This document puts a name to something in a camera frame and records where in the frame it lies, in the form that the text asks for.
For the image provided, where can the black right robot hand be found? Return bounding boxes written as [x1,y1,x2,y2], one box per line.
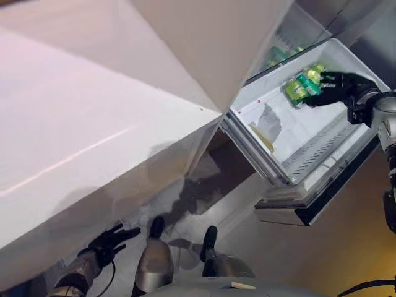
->
[301,71,377,109]

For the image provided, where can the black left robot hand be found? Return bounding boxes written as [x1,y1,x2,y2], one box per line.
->
[88,223,142,267]

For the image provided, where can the white fridge drawer dark front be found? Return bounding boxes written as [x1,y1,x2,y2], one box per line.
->
[221,38,382,228]

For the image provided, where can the stainless steel fridge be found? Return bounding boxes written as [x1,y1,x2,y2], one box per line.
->
[244,0,396,82]

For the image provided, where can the light green drink can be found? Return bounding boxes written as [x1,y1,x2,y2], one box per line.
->
[304,63,329,83]
[283,79,310,106]

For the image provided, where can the dark green drink can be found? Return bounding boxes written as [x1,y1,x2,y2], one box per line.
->
[293,72,323,97]

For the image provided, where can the black left robot foot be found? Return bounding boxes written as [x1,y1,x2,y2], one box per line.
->
[148,215,166,242]

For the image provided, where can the black robot foot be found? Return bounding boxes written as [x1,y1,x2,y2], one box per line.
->
[148,215,166,242]
[200,225,218,262]

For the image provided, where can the silver left robot leg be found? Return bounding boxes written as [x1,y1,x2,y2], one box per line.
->
[131,239,174,297]

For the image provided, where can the silver robot leg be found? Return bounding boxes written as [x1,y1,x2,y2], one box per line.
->
[202,255,256,279]
[131,239,174,297]

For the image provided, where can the black right robot foot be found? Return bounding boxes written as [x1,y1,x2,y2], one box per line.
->
[200,225,218,262]

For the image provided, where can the white counter cabinet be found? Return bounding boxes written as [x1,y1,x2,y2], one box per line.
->
[0,24,224,251]

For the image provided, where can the silver right robot leg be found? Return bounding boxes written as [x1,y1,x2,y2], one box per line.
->
[202,255,256,279]

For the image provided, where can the white tall cabinet panel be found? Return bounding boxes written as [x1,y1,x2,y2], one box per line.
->
[0,0,298,113]

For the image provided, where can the grey robot torso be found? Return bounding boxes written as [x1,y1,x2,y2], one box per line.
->
[154,277,396,297]

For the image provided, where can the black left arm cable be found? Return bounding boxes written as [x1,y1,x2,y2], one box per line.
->
[105,259,118,289]

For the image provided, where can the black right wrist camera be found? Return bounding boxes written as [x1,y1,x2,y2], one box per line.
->
[346,104,372,125]

